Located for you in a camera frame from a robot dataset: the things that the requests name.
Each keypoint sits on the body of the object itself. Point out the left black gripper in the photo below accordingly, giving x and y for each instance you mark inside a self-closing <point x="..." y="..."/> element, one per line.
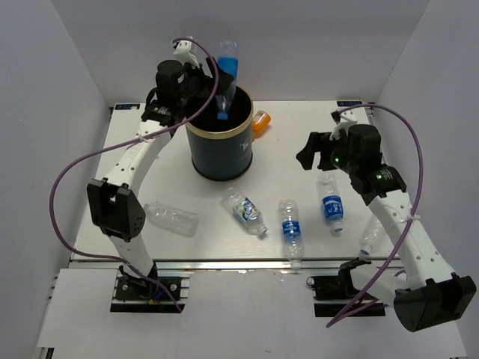
<point x="207" y="82"/>

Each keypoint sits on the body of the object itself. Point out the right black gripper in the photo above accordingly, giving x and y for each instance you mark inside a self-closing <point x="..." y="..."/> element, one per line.
<point x="306" y="155"/>

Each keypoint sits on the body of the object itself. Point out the orange plastic bottle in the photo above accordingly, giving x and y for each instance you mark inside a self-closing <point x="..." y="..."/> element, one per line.
<point x="260" y="122"/>

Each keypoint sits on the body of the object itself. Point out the green blue label bottle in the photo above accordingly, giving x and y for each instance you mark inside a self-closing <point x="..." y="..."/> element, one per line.
<point x="244" y="211"/>

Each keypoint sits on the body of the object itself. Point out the clear unlabelled crushed bottle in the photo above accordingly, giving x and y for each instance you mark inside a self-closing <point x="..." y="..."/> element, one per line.
<point x="171" y="218"/>

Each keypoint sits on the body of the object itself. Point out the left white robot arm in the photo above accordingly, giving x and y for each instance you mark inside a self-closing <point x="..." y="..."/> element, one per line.
<point x="113" y="201"/>

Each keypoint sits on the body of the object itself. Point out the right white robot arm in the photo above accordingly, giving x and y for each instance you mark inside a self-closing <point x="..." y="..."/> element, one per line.
<point x="432" y="293"/>

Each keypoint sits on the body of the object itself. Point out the dark blue round bin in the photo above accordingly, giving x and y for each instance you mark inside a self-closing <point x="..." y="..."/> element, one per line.
<point x="221" y="150"/>

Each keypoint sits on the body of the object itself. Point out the right blue corner sticker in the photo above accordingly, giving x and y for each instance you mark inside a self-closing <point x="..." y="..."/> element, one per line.
<point x="348" y="103"/>

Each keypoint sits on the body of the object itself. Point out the blue corner sticker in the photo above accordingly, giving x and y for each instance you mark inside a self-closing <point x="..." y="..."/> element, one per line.
<point x="348" y="103"/>
<point x="126" y="106"/>

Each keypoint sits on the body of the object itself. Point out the left blue corner sticker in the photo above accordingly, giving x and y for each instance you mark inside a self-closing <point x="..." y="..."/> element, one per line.
<point x="126" y="106"/>

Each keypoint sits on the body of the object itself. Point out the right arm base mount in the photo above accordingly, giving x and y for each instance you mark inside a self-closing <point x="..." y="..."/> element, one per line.
<point x="332" y="292"/>

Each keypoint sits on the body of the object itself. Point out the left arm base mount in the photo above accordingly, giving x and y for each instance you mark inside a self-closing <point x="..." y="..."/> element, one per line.
<point x="135" y="295"/>

